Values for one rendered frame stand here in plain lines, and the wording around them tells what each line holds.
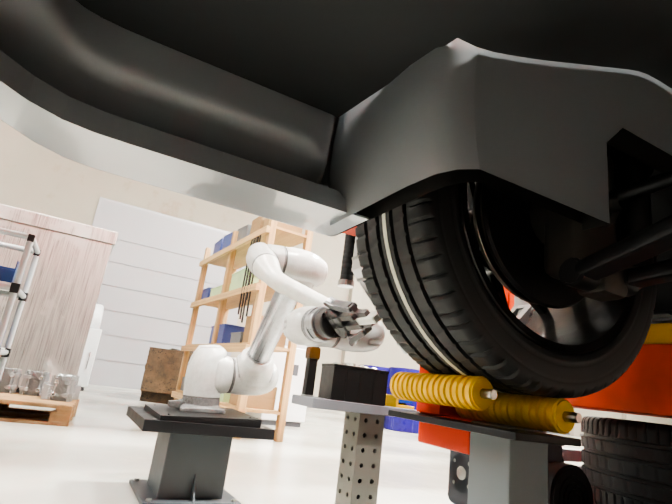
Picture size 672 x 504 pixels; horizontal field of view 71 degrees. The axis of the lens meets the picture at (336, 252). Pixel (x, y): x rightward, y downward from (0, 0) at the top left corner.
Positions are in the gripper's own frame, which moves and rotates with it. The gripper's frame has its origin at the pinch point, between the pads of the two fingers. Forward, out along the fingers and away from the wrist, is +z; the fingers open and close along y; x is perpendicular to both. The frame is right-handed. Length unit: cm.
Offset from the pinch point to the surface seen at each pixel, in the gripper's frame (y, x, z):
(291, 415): -161, 89, -440
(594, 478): -77, 34, -4
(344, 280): 5.7, 11.3, -21.3
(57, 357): 36, -64, -475
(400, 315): 0.9, -2.3, 14.2
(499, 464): -29.6, -5.0, 20.2
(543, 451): -33.5, 3.1, 22.4
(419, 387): -14.5, -3.9, 8.7
